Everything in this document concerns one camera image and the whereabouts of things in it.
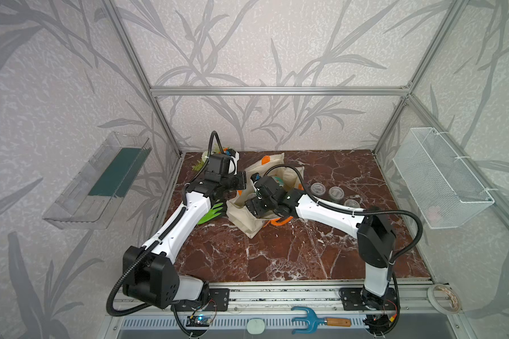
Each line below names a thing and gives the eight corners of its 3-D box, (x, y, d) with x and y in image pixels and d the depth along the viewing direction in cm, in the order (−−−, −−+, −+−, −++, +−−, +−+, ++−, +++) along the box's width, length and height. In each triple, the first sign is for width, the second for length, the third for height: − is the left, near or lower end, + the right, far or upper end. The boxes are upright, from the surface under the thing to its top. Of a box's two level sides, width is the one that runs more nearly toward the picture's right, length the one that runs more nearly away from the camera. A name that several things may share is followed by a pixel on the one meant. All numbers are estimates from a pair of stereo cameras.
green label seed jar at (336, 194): (327, 204, 101) (330, 197, 96) (325, 193, 105) (328, 186, 101) (341, 204, 101) (345, 197, 96) (338, 193, 105) (342, 186, 101)
